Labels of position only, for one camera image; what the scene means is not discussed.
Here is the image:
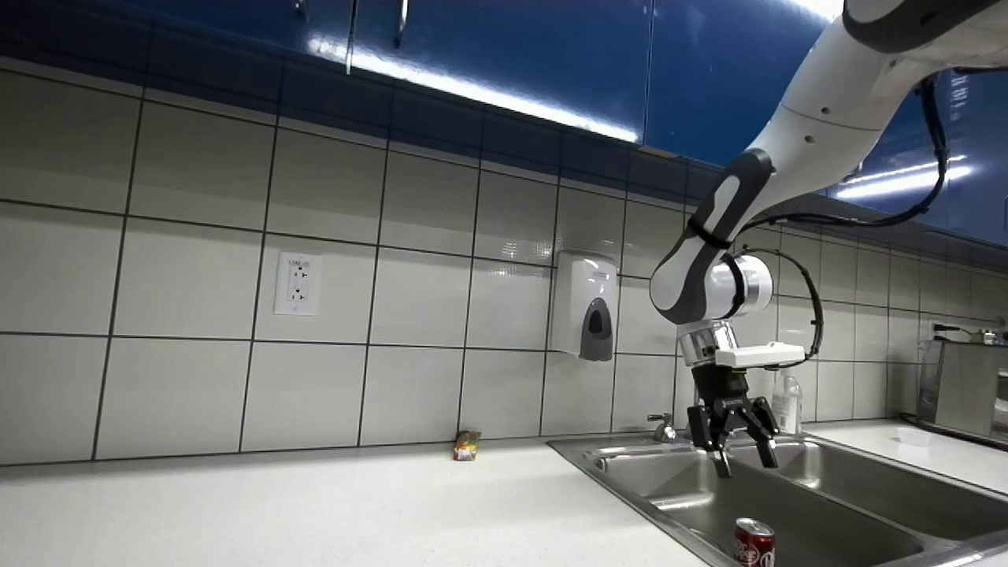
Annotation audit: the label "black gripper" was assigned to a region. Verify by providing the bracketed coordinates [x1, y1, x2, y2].
[687, 363, 784, 483]

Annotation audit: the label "red dr pepper can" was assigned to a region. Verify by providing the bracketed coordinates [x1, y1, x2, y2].
[731, 514, 781, 567]

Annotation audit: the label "stainless steel double sink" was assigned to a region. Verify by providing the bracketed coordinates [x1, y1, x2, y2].
[547, 429, 1008, 567]

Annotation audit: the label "metal countertop appliance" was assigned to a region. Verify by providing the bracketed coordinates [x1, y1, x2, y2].
[912, 321, 1008, 450]

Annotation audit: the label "small yellow object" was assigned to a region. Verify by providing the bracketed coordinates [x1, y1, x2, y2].
[449, 424, 486, 464]

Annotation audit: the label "chrome faucet handle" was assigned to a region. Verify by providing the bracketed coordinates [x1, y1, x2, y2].
[647, 411, 684, 445]

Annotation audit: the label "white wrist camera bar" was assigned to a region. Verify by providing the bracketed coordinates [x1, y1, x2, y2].
[675, 321, 810, 371]

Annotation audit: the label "white wall soap dispenser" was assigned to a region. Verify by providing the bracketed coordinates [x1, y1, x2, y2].
[551, 248, 623, 364]

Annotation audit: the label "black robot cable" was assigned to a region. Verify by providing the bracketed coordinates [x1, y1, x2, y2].
[733, 73, 956, 371]

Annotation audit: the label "blue wall cabinets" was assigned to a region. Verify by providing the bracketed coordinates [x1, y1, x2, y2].
[0, 0, 1008, 251]

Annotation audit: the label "white wall power outlet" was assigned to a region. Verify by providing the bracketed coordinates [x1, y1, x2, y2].
[273, 248, 326, 321]

